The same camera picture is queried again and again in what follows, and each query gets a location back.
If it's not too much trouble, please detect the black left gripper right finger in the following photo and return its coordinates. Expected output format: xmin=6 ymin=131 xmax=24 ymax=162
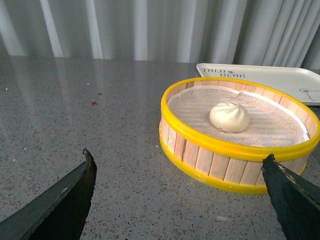
xmin=261 ymin=154 xmax=320 ymax=240

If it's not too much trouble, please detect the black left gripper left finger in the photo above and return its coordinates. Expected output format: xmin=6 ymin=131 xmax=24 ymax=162
xmin=0 ymin=148 xmax=97 ymax=240

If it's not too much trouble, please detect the white steamed bun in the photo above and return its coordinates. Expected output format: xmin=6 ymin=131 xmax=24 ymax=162
xmin=209 ymin=101 xmax=250 ymax=133

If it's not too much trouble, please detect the cream bear print tray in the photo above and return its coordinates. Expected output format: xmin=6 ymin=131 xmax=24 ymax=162
xmin=196 ymin=63 xmax=320 ymax=107

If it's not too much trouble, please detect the white mesh steamer liner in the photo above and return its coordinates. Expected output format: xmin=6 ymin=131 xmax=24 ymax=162
xmin=167 ymin=86 xmax=309 ymax=148

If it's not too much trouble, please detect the yellow rimmed wooden steamer basket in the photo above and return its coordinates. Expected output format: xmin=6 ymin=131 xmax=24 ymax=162
xmin=159 ymin=77 xmax=320 ymax=194

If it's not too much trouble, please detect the grey pleated curtain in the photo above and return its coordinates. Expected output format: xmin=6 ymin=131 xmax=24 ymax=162
xmin=0 ymin=0 xmax=320 ymax=70

